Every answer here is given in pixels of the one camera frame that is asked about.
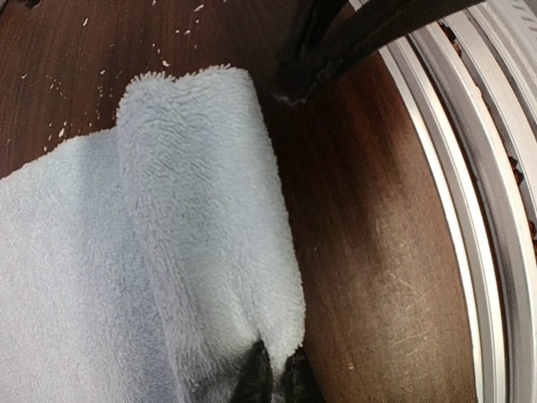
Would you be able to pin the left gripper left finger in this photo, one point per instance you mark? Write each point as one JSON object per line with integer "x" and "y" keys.
{"x": 255, "y": 383}

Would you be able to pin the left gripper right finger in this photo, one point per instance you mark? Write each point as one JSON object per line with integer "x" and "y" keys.
{"x": 299, "y": 382}

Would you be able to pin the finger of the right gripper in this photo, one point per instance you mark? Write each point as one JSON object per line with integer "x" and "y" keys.
{"x": 314, "y": 56}

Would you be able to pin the light blue towel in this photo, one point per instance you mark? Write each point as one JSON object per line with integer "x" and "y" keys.
{"x": 142, "y": 263}

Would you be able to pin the aluminium front rail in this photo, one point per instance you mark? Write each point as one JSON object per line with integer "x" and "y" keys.
{"x": 469, "y": 85}

